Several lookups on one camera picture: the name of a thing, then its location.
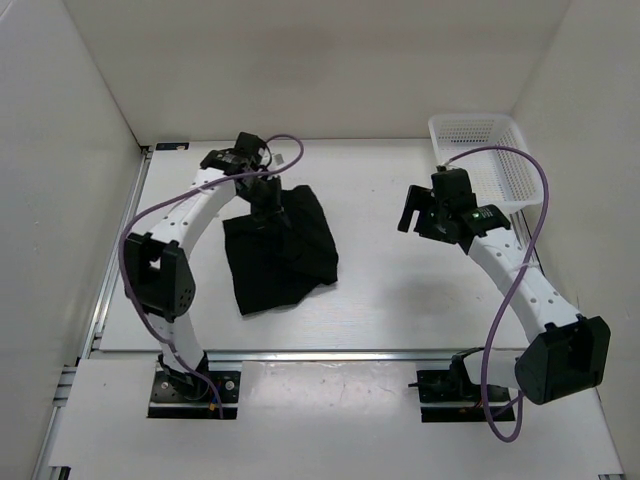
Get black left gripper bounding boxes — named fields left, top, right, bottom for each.
left=238, top=175, right=292, bottom=231

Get black shorts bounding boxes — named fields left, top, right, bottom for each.
left=223, top=185, right=339, bottom=316

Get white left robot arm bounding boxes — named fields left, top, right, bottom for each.
left=118, top=140, right=289, bottom=401

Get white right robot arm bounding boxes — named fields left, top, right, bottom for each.
left=398, top=185, right=611, bottom=405

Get white perforated plastic basket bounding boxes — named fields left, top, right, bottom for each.
left=428, top=113, right=543, bottom=215

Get black corner label tag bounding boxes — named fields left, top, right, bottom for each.
left=155, top=142, right=190, bottom=151

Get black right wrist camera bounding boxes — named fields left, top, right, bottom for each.
left=431, top=169, right=474, bottom=203

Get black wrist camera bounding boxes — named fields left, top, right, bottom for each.
left=233, top=132, right=268, bottom=161
left=431, top=169, right=474, bottom=203

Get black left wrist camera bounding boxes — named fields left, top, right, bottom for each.
left=233, top=132, right=268, bottom=161

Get aluminium table edge rail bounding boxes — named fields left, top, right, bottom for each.
left=206, top=348, right=463, bottom=363

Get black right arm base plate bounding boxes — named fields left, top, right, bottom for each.
left=408, top=367, right=515, bottom=424

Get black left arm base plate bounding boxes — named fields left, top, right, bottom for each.
left=147, top=366, right=241, bottom=420

